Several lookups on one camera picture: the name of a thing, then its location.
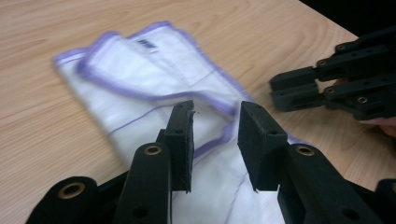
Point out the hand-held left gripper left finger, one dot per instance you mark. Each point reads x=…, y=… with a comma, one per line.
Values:
x=149, y=186

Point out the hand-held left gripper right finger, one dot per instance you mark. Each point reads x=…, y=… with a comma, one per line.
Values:
x=299, y=186

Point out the white cloth with purple edge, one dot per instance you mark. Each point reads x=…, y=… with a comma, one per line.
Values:
x=140, y=77

